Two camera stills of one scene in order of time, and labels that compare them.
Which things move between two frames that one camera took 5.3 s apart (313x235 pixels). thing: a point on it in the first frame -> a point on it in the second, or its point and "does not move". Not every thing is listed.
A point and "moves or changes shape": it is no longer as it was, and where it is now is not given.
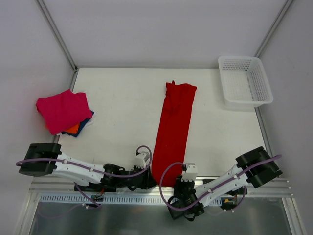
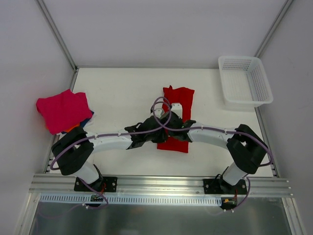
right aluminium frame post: x=273 y=28 does not move
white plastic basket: x=244 y=82 does not move
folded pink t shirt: x=63 y=111 does not move
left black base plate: x=97 y=187 does not move
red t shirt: x=173 y=132 moves or changes shape
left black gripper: x=148 y=179 -> x=161 y=136
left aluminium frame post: x=59 y=34 does not move
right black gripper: x=181 y=182 -> x=173 y=132
